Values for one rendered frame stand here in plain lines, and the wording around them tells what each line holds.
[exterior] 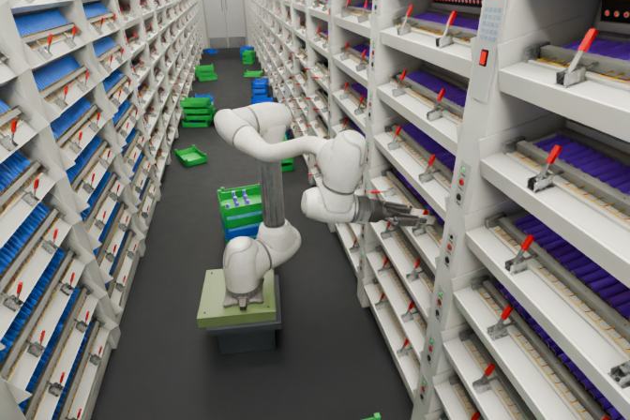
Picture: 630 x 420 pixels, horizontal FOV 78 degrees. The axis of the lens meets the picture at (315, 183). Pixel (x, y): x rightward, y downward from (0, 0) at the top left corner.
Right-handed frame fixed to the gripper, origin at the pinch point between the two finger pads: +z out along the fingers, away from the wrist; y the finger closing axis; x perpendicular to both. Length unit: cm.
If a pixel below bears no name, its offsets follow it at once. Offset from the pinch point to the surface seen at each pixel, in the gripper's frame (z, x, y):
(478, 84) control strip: -16, 46, 22
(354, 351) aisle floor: 6, -83, -18
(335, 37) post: -13, 41, -113
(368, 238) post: 8, -38, -43
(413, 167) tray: -4.0, 13.1, -9.4
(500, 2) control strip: -20, 62, 25
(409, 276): 4.8, -25.2, -0.8
